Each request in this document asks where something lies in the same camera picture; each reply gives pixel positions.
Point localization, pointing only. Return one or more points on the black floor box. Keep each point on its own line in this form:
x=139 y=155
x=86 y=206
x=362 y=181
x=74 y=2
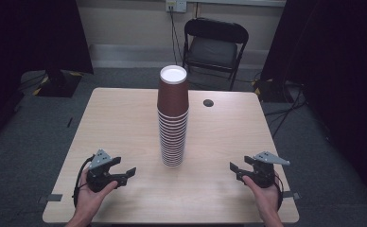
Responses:
x=270 y=91

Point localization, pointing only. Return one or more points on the white wall socket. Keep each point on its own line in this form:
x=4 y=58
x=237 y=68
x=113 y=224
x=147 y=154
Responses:
x=176 y=5

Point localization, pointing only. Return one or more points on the person's left hand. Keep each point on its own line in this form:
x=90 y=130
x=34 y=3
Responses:
x=88 y=200

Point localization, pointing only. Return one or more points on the person's right hand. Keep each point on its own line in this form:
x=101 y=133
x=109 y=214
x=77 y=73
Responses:
x=263 y=197

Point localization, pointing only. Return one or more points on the black round table grommet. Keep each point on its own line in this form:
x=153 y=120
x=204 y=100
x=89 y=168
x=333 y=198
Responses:
x=208 y=103

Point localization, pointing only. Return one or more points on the black stand base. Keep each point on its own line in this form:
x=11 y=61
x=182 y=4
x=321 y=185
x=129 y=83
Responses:
x=58 y=84

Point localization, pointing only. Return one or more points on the black folding chair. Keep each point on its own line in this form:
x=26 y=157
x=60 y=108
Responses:
x=214 y=47

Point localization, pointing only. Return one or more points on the grey tape strip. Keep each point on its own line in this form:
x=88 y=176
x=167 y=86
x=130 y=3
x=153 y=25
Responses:
x=50 y=198
x=292 y=195

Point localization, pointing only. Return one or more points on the stack of brown paper cups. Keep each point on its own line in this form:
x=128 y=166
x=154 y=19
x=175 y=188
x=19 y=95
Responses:
x=172 y=142

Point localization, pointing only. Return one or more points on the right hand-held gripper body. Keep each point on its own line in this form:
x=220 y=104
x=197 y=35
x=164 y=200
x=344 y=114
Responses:
x=262 y=175

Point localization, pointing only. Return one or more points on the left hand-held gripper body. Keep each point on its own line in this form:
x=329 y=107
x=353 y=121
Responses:
x=98 y=178

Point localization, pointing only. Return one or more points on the small black floor marker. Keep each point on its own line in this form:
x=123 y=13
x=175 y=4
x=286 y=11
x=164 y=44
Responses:
x=69 y=122

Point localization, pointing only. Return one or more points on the dark curtain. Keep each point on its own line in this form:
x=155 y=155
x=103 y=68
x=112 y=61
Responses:
x=30 y=34
x=336 y=78

